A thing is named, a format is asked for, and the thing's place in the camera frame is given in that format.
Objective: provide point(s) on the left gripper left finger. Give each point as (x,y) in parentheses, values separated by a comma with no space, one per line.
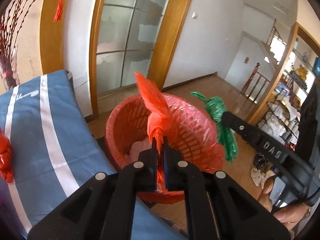
(103,208)

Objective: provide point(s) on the glass vase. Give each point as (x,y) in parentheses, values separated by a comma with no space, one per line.
(9,72)

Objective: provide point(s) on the white plastic bag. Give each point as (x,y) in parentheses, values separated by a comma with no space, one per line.
(135,150)

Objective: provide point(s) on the beige slippers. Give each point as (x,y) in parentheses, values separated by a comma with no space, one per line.
(259,178)

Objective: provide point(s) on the orange-red plastic bag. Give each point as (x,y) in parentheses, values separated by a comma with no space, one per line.
(160,124)

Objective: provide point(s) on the red plastic bag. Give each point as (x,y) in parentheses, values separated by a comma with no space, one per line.
(5,159)

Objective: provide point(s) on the metal storage shelf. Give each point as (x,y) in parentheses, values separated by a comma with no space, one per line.
(284,110)

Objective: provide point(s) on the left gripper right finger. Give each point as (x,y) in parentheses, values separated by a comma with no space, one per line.
(216,206)

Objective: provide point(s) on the wall light switch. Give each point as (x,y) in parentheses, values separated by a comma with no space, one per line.
(194,15)

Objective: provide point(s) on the blue white striped tablecloth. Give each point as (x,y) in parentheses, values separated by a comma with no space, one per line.
(54,153)

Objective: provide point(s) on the right hand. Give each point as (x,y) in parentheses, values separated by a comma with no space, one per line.
(289,216)

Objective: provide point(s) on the red-lined plastic trash basket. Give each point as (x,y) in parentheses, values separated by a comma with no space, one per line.
(195,137)

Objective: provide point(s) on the green plastic bag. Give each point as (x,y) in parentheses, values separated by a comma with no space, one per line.
(215,107)

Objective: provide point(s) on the wooden stair railing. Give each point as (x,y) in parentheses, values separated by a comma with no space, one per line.
(255,85)

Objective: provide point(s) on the frosted glass sliding door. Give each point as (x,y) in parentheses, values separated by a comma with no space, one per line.
(130,36)

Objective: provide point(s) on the red berry branches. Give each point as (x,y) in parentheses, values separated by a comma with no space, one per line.
(12,20)

